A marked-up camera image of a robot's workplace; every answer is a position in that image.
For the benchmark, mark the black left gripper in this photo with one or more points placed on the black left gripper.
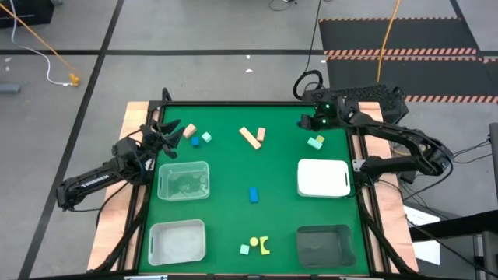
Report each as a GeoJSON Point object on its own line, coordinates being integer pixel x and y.
{"type": "Point", "coordinates": [153, 138]}

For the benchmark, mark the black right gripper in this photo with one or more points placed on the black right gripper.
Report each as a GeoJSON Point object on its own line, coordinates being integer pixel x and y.
{"type": "Point", "coordinates": [328, 114]}

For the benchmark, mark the blue wedge block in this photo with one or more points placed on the blue wedge block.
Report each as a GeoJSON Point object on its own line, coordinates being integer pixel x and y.
{"type": "Point", "coordinates": [298, 123]}

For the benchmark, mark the small peach wooden block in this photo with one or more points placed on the small peach wooden block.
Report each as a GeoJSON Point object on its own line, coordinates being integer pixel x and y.
{"type": "Point", "coordinates": [189, 131]}

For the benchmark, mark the yellow-green cube block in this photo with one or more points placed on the yellow-green cube block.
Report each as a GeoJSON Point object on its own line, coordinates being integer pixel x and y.
{"type": "Point", "coordinates": [320, 138]}

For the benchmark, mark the mint rectangular block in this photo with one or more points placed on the mint rectangular block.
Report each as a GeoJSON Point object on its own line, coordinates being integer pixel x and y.
{"type": "Point", "coordinates": [314, 144]}

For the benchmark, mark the mint cube block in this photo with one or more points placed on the mint cube block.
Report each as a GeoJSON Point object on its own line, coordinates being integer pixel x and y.
{"type": "Point", "coordinates": [206, 137]}
{"type": "Point", "coordinates": [244, 249]}

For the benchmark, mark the short peach wooden block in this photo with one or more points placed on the short peach wooden block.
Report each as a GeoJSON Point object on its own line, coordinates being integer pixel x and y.
{"type": "Point", "coordinates": [261, 134]}

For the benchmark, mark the long blue block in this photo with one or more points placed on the long blue block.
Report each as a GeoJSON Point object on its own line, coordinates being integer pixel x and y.
{"type": "Point", "coordinates": [253, 194]}

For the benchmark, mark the yellow arch block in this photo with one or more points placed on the yellow arch block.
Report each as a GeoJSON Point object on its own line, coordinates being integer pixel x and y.
{"type": "Point", "coordinates": [267, 246]}

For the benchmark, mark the yellow cylinder block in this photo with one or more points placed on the yellow cylinder block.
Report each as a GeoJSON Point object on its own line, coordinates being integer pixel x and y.
{"type": "Point", "coordinates": [254, 241]}

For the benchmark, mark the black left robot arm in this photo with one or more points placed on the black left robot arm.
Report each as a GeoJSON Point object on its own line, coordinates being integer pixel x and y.
{"type": "Point", "coordinates": [97, 180]}

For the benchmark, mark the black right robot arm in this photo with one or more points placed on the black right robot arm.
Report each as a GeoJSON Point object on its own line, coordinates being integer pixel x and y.
{"type": "Point", "coordinates": [389, 130]}

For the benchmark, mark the clear plastic bin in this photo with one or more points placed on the clear plastic bin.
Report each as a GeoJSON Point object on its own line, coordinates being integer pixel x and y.
{"type": "Point", "coordinates": [183, 183]}

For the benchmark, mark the opaque white plastic bin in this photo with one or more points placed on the opaque white plastic bin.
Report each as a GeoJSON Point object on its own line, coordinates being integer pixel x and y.
{"type": "Point", "coordinates": [323, 177]}

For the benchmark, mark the black hazard-striped floor mat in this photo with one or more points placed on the black hazard-striped floor mat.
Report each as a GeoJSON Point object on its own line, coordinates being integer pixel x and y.
{"type": "Point", "coordinates": [350, 35]}
{"type": "Point", "coordinates": [350, 74]}

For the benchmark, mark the silver mounting plate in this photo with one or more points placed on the silver mounting plate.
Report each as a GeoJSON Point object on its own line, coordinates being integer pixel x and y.
{"type": "Point", "coordinates": [358, 165]}

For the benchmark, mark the green table mat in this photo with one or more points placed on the green table mat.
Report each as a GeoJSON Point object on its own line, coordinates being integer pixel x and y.
{"type": "Point", "coordinates": [233, 171]}

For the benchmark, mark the black perforated computer case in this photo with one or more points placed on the black perforated computer case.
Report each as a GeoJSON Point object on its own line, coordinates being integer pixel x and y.
{"type": "Point", "coordinates": [373, 93]}

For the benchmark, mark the translucent white plastic bin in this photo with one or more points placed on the translucent white plastic bin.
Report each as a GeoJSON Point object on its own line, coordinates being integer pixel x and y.
{"type": "Point", "coordinates": [177, 243]}

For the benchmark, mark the dark grey plastic bin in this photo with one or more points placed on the dark grey plastic bin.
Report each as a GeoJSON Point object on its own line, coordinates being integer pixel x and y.
{"type": "Point", "coordinates": [325, 245]}

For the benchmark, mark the grey flat object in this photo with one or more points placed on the grey flat object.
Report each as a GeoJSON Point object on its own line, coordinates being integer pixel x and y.
{"type": "Point", "coordinates": [9, 88]}

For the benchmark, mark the white box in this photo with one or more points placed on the white box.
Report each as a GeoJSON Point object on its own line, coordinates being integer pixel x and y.
{"type": "Point", "coordinates": [426, 249]}

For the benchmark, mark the black beam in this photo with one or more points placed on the black beam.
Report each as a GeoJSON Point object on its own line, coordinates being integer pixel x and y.
{"type": "Point", "coordinates": [467, 223]}

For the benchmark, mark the black box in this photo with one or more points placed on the black box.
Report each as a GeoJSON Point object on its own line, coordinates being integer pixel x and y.
{"type": "Point", "coordinates": [23, 13]}

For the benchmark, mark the grey post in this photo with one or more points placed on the grey post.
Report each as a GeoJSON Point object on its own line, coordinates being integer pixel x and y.
{"type": "Point", "coordinates": [494, 155]}

